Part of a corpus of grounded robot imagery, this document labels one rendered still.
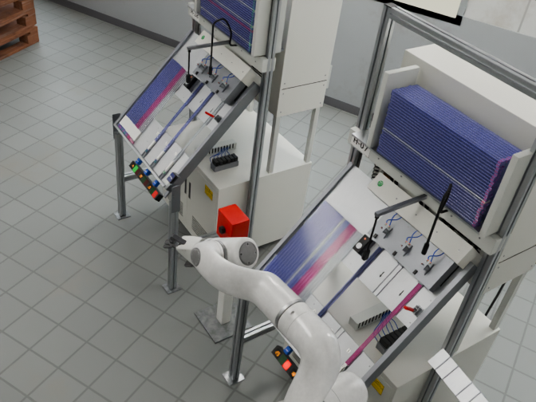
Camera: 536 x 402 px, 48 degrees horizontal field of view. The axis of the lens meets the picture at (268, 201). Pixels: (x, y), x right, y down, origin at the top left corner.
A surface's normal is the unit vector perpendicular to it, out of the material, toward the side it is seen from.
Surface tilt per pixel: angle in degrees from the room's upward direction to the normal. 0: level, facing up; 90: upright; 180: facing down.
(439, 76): 90
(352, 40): 90
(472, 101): 90
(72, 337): 0
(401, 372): 0
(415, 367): 0
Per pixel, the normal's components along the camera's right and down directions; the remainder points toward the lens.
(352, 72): -0.50, 0.48
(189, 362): 0.11, -0.78
